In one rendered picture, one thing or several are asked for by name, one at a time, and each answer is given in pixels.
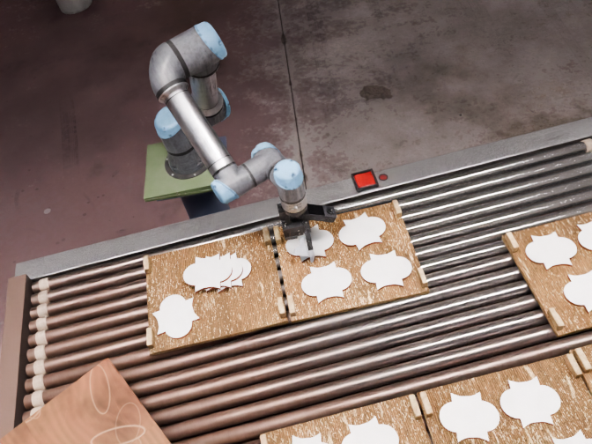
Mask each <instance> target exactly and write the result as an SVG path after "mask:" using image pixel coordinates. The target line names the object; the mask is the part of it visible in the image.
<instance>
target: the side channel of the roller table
mask: <svg viewBox="0 0 592 444"><path fill-rule="evenodd" d="M32 283H33V281H32V280H31V278H30V277H28V276H27V274H24V275H20V276H16V277H11V278H9V281H8V290H7V298H6V307H5V316H4V332H3V341H2V350H1V358H0V439H2V438H3V437H4V436H5V435H6V434H7V433H9V432H10V431H11V430H13V429H14V428H15V427H17V426H18V425H20V424H21V423H22V422H23V421H22V415H23V413H24V412H25V411H30V410H27V409H26V408H25V406H24V397H25V396H26V395H30V394H28V393H27V392H26V389H25V381H26V380H27V379H31V378H29V377H28V376H27V374H26V365H27V364H31V363H30V362H29V361H28V359H27V356H26V354H27V351H28V350H29V349H33V348H31V347H30V346H29V344H28V337H29V335H32V333H31V331H30V329H29V322H30V321H33V319H32V318H31V315H30V309H31V308H32V307H34V306H33V305H32V302H31V296H32V295H33V294H34V293H33V289H32Z"/></svg>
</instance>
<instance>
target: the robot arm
mask: <svg viewBox="0 0 592 444"><path fill-rule="evenodd" d="M226 56H227V52H226V48H225V46H224V44H223V42H222V40H221V39H220V38H219V36H218V34H217V33H216V31H215V30H214V28H213V27H212V26H211V25H210V24H209V23H208V22H202V23H200V24H198V25H194V26H193V27H191V28H190V29H188V30H187V31H185V32H183V33H180V34H178V35H177V36H175V37H173V38H172V39H170V40H168V41H166V42H163V43H162V44H160V45H159V46H158V47H157V48H156V49H155V50H154V52H153V53H152V57H151V61H150V65H149V78H150V82H151V86H152V90H153V92H154V94H155V96H156V97H157V99H158V100H159V102H160V103H164V104H166V107H163V108H162V109H161V110H160V111H159V112H158V113H157V115H156V118H155V120H154V126H155V129H156V130H157V134H158V136H159V137H160V139H161V141H162V143H163V145H164V146H165V147H166V150H167V157H168V164H169V166H170V167H171V169H172V171H173V172H175V173H177V174H193V173H194V172H196V171H198V170H200V169H201V168H202V167H203V166H204V165H205V166H206V167H207V169H208V170H209V172H210V173H211V175H212V177H213V178H214V181H213V182H212V183H211V188H212V190H213V192H214V193H215V195H216V197H217V198H218V200H219V201H220V202H221V203H222V204H229V203H230V202H232V201H233V200H235V199H238V198H239V197H240V196H242V195H244V194H245V193H247V192H248V191H250V190H251V189H253V188H254V187H256V186H258V185H260V184H261V183H263V182H264V181H267V180H268V179H269V180H270V181H271V182H272V183H273V184H274V185H275V186H276V187H277V191H278V194H279V198H280V202H281V203H278V204H277V209H278V214H279V217H280V220H281V225H282V228H283V233H284V237H285V240H286V241H288V240H293V239H298V236H301V235H304V234H305V236H306V237H305V236H302V237H300V239H299V242H300V245H299V246H298V247H297V248H295V249H294V254H295V255H307V256H310V261H311V263H312V262H313V261H314V259H315V253H314V249H313V244H312V240H311V235H310V233H311V229H310V225H309V221H308V220H315V221H323V222H330V223H333V222H334V221H335V220H336V218H337V214H336V211H335V208H334V207H331V206H324V205H317V204H310V203H307V196H306V191H305V186H304V181H303V173H302V171H301V169H300V165H299V164H298V162H296V161H295V160H291V159H286V158H285V157H284V156H283V155H282V153H281V152H280V150H279V149H277V148H276V147H275V146H274V145H272V144H270V143H267V142H264V143H260V144H258V145H257V146H256V147H255V149H253V151H252V153H251V159H250V160H248V161H246V162H245V163H243V164H241V165H239V166H237V165H236V163H235V162H234V160H233V158H232V157H231V155H230V154H229V152H228V151H227V149H226V148H225V146H224V145H223V143H222V142H221V140H220V139H219V137H218V135H217V134H216V132H215V131H214V129H213V128H212V126H214V125H216V124H217V123H219V122H223V121H224V120H225V119H226V118H227V117H228V116H229V115H230V114H231V108H230V105H229V101H228V99H227V97H226V95H225V94H224V93H223V91H222V90H221V89H220V88H218V85H217V77H216V71H217V70H218V67H219V60H223V59H224V57H226ZM187 78H189V82H190V86H191V91H192V93H191V94H190V93H189V91H188V87H189V84H188V83H187V81H186V80H185V79H187ZM305 239H306V241H305ZM306 242H307V245H306Z"/></svg>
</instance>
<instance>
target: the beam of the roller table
mask: <svg viewBox="0 0 592 444"><path fill-rule="evenodd" d="M586 139H592V117H589V118H586V119H582V120H579V121H575V122H569V123H565V124H561V125H558V126H554V127H551V128H548V129H541V130H538V131H534V132H530V133H527V134H523V135H520V136H516V137H510V138H507V139H503V140H500V141H496V142H492V143H489V144H482V145H479V146H475V147H471V148H468V149H464V150H461V151H458V152H451V153H448V154H444V155H440V156H437V157H433V158H430V159H423V160H420V161H417V162H413V163H410V164H406V165H402V166H396V167H392V168H389V169H385V170H381V171H378V172H374V174H375V177H376V179H377V181H378V183H379V188H375V189H369V190H365V191H361V192H357V190H356V188H355V186H354V183H353V181H352V178H351V179H347V180H343V181H337V182H333V183H330V184H327V185H323V186H320V187H316V188H312V189H306V190H305V191H306V196H307V203H308V204H317V205H324V206H332V205H336V204H341V203H345V202H349V201H352V200H356V199H360V198H363V197H367V196H373V195H376V194H380V193H383V192H387V191H390V190H394V189H400V188H404V187H408V186H410V185H414V184H418V183H421V182H425V181H431V180H435V179H439V178H442V177H446V176H449V175H452V174H459V173H462V172H466V171H470V170H473V169H477V168H480V167H486V166H490V165H493V164H497V163H500V162H504V161H508V160H511V159H517V158H520V157H524V156H528V155H531V154H535V153H539V152H545V151H549V150H551V149H555V148H559V147H562V146H566V145H570V144H576V143H579V142H580V141H582V140H586ZM380 174H386V175H387V176H388V179H387V180H386V181H381V180H379V175H380ZM277 204H281V202H280V198H279V197H275V198H271V199H268V200H264V201H261V202H257V203H251V204H247V205H243V206H240V207H237V208H233V209H230V210H226V211H220V212H216V213H212V214H209V215H205V216H202V217H198V218H193V219H189V220H185V221H182V222H178V223H174V224H171V225H167V226H161V227H157V228H153V229H151V230H147V231H143V232H140V233H133V234H130V235H126V236H122V237H119V238H115V239H112V240H106V241H102V242H99V243H95V244H92V245H88V246H84V247H81V248H74V249H71V250H67V251H63V252H61V253H57V254H53V255H47V256H43V257H40V258H36V259H33V260H29V261H25V262H22V263H17V264H16V269H15V277H16V276H20V275H24V274H27V276H28V277H30V278H31V280H32V281H33V282H36V281H40V279H43V278H53V277H57V276H61V275H63V274H67V273H71V272H74V271H78V270H84V269H88V268H92V267H95V266H98V265H102V264H105V263H111V262H115V261H119V260H122V259H126V258H130V257H133V256H136V255H142V254H146V253H150V252H153V251H157V250H161V249H164V248H170V247H173V246H177V245H181V244H184V243H188V242H191V241H198V240H201V239H204V238H208V237H211V236H215V235H219V234H222V233H229V232H232V231H236V230H239V229H242V228H246V227H250V226H256V225H260V224H263V223H267V222H271V221H273V220H277V219H280V217H279V214H278V206H277Z"/></svg>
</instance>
